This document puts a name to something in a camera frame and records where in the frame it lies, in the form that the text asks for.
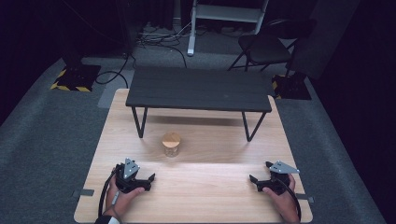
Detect thin grey cord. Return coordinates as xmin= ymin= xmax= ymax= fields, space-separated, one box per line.
xmin=110 ymin=189 xmax=123 ymax=224

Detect white metal stand frame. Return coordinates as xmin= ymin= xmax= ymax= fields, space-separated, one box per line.
xmin=186 ymin=0 xmax=271 ymax=58

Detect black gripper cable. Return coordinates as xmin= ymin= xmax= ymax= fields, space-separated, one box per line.
xmin=279 ymin=176 xmax=303 ymax=222
xmin=97 ymin=169 xmax=118 ymax=218

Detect glass jar with wooden lid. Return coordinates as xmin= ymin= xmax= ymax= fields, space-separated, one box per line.
xmin=161 ymin=132 xmax=182 ymax=159

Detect black folding chair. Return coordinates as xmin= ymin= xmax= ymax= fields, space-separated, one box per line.
xmin=227 ymin=18 xmax=318 ymax=73

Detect black floor cable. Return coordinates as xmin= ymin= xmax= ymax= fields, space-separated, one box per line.
xmin=94 ymin=51 xmax=137 ymax=90

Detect bundle of floor cables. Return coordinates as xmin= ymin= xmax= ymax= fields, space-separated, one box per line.
xmin=135 ymin=21 xmax=194 ymax=49

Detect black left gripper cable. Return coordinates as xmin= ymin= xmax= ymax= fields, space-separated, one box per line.
xmin=97 ymin=169 xmax=118 ymax=218

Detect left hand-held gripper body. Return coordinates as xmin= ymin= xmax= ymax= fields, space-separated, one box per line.
xmin=114 ymin=157 xmax=148 ymax=194

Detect light grey floor mat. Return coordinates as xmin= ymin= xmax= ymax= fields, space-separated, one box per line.
xmin=97 ymin=68 xmax=135 ymax=109

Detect person's left hand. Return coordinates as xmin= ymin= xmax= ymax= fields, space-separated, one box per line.
xmin=105 ymin=174 xmax=146 ymax=220

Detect black base with yellow stripes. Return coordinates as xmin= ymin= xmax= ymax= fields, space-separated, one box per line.
xmin=49 ymin=63 xmax=103 ymax=93
xmin=271 ymin=72 xmax=313 ymax=102

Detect person's right hand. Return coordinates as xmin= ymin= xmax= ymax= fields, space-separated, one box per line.
xmin=262 ymin=173 xmax=301 ymax=224

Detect black shelf with wire legs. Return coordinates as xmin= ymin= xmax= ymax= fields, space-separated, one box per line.
xmin=125 ymin=65 xmax=276 ymax=143

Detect grey tape strip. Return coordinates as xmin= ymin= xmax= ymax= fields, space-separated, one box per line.
xmin=295 ymin=192 xmax=315 ymax=203
xmin=72 ymin=188 xmax=95 ymax=198

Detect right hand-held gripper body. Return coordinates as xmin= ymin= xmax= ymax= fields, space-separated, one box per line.
xmin=262 ymin=160 xmax=301 ymax=196

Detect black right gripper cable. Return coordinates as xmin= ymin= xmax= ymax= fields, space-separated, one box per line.
xmin=279 ymin=176 xmax=303 ymax=222

